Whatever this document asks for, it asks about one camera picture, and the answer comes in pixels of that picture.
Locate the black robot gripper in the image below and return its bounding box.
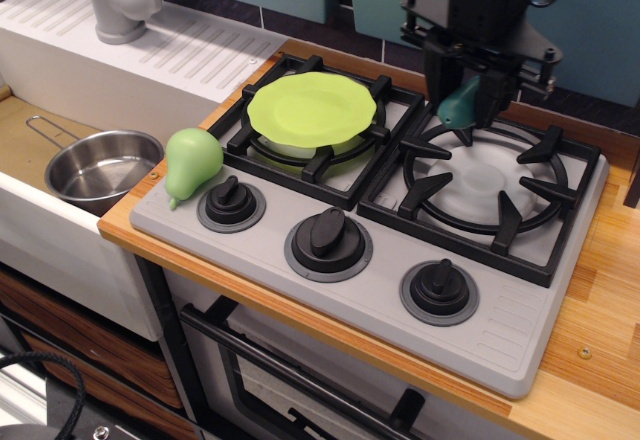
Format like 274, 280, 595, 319
401, 0, 561, 128

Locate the dark green toy cucumber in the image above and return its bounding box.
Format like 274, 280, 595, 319
437, 76, 480, 130

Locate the light green toy pear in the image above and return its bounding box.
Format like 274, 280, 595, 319
165, 128, 224, 210

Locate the lime green plastic plate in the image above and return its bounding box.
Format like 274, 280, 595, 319
247, 72, 377, 148

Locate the white toy sink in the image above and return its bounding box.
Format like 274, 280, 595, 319
1, 0, 284, 341

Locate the black right burner grate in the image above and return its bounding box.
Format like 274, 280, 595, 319
358, 114, 602, 287

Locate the black burner grate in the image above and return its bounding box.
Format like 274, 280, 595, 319
358, 114, 602, 287
208, 54, 427, 211

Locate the black left burner grate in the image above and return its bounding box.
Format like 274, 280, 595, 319
208, 54, 427, 211

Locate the black right stove knob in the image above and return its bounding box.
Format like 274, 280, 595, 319
400, 259, 480, 327

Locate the black stove knob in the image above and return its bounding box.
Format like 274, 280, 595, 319
400, 259, 480, 327
197, 175, 266, 234
284, 207, 373, 283

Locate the black middle stove knob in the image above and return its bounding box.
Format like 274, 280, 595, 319
284, 207, 373, 283

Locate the grey toy stove top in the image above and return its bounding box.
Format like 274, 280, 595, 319
128, 54, 611, 401

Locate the black left stove knob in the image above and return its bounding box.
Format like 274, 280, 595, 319
197, 175, 266, 234

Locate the toy oven door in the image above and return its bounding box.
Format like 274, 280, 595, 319
180, 297, 485, 439

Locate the small steel saucepan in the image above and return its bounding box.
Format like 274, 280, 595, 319
25, 115, 164, 217

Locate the wooden drawer front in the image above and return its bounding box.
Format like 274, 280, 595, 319
1, 265, 183, 409

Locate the black cable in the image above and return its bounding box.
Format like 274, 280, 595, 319
0, 350, 86, 440

